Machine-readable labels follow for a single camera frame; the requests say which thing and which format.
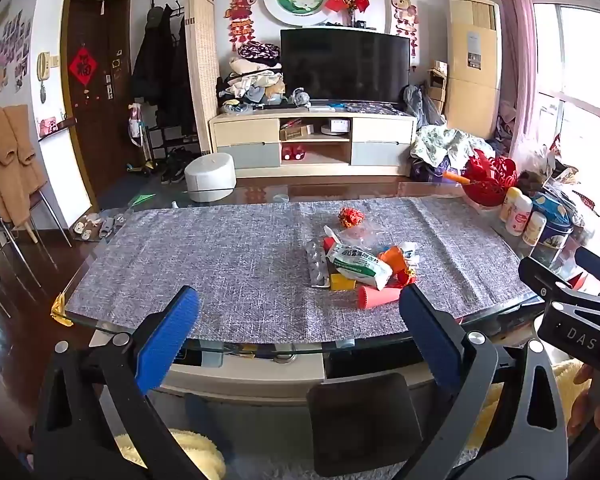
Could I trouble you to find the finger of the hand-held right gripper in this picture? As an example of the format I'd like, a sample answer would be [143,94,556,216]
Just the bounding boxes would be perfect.
[518,256,572,304]
[574,246,600,294]

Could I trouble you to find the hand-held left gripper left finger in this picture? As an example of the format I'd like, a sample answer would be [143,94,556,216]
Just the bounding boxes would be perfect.
[30,285,226,480]

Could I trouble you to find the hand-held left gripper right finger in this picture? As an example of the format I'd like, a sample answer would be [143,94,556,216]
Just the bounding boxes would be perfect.
[395,284,571,480]

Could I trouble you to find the red ribbed cup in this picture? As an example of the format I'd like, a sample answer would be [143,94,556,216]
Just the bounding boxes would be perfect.
[356,285,401,310]

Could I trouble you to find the orange plastic piece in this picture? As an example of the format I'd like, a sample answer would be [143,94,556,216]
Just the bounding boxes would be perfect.
[378,246,411,276]

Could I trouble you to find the white tissue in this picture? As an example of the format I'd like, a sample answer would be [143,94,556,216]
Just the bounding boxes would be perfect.
[397,241,422,266]

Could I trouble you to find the white green tissue packet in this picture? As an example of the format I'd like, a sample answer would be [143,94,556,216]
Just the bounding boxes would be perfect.
[326,242,394,292]

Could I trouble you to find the clear plastic bag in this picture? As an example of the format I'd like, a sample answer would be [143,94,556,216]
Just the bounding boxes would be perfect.
[337,225,388,252]

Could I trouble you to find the silver blister pack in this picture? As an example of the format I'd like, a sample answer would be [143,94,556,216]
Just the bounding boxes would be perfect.
[305,241,334,289]

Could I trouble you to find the orange wrapper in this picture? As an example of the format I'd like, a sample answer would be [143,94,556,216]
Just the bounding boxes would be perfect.
[337,206,367,228]

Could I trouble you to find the blue round tin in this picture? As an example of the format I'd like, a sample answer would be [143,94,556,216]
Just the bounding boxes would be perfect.
[532,192,576,268]

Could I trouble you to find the white bottle yellow label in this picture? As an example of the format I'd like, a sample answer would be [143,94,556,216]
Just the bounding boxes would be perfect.
[522,211,547,247]

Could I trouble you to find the white bottle red label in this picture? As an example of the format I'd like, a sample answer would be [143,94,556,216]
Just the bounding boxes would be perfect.
[506,194,533,237]

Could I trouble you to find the white bottle yellow cap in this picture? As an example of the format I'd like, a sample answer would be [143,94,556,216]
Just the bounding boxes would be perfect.
[499,186,523,223]

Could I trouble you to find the grey woven table runner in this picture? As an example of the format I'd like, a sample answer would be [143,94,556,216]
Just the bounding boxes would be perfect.
[65,195,538,346]

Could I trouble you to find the red plastic basket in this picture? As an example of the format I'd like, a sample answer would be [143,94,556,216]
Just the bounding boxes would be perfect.
[461,150,520,208]

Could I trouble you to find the pile of plastic bags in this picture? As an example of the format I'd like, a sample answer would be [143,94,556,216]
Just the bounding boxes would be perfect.
[522,135,600,221]

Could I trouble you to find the yellow table corner guard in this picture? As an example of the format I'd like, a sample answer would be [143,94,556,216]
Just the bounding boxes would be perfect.
[50,292,73,327]

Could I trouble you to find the slippers on floor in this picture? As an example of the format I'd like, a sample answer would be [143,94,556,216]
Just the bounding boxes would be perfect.
[72,212,126,242]

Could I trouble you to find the white round air purifier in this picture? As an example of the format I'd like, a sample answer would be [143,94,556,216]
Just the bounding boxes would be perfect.
[184,154,237,204]

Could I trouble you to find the floral clothes pile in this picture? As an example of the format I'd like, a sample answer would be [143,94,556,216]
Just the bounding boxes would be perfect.
[409,125,496,183]

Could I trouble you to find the black shoes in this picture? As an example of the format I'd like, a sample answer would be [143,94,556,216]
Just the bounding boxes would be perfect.
[159,147,196,185]

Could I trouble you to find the metal chair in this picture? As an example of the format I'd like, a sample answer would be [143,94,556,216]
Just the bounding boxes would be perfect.
[0,180,73,306]

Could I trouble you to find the kids scooter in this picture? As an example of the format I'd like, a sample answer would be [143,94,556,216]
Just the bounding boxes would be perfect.
[125,102,161,176]

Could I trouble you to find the white leaning board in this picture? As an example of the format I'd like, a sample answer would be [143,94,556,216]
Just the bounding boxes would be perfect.
[39,125,94,231]

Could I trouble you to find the beige tv stand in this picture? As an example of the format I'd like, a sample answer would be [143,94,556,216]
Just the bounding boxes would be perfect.
[208,109,418,179]

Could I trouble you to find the grey bag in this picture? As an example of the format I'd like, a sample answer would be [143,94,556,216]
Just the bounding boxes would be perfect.
[400,84,446,126]

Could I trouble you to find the brown door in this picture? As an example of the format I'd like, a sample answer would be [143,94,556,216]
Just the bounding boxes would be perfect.
[60,0,133,211]

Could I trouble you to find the stacked cardboard boxes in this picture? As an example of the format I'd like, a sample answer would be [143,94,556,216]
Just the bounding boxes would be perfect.
[426,60,449,126]

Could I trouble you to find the pink curtain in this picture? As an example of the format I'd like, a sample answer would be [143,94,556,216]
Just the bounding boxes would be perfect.
[490,0,538,161]

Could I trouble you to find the cardboard box in shelf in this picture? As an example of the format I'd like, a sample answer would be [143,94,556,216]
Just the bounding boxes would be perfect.
[280,119,313,141]

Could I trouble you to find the tan coat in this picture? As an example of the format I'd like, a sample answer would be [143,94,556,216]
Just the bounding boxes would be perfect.
[0,105,48,226]

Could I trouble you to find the pile of clothes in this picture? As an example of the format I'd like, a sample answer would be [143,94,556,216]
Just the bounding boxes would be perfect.
[216,42,311,113]

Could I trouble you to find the beige folding screen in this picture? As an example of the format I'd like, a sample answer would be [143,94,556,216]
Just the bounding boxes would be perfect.
[186,0,221,156]

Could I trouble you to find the black hanging coats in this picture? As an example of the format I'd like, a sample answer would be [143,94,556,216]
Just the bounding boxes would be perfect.
[131,4,197,136]

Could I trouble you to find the red diamond door paper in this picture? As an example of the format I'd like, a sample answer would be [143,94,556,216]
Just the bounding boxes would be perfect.
[68,49,99,86]

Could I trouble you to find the black television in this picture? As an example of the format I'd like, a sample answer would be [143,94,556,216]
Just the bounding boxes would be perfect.
[280,28,411,106]

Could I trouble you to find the pig hanging ornament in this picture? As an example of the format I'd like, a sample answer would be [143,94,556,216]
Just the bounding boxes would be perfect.
[391,0,421,68]

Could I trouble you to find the wall intercom phone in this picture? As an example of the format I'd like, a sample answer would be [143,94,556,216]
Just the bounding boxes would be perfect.
[36,52,51,103]

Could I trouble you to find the wall photo collage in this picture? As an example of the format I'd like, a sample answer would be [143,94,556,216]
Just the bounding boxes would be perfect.
[0,10,33,113]

